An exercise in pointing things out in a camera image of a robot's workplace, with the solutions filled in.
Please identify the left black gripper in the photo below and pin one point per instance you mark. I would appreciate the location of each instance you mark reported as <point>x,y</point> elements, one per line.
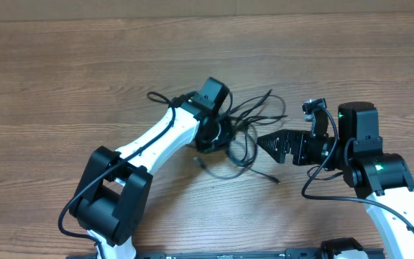
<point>225,121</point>

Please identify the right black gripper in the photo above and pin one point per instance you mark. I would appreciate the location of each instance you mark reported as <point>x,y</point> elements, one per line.
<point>297,142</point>

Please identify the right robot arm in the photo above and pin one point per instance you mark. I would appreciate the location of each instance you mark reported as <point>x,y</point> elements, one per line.
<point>350,143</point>

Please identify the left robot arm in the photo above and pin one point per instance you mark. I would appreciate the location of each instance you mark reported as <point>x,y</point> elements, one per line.
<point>112,193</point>

